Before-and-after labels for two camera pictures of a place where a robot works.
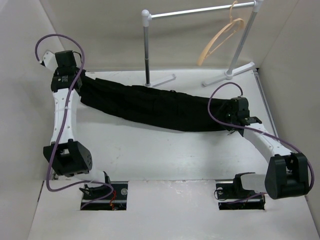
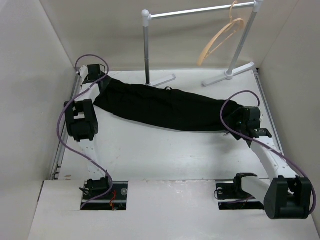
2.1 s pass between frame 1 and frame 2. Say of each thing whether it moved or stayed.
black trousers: stayed
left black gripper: moved
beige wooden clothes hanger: stayed
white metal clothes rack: stayed
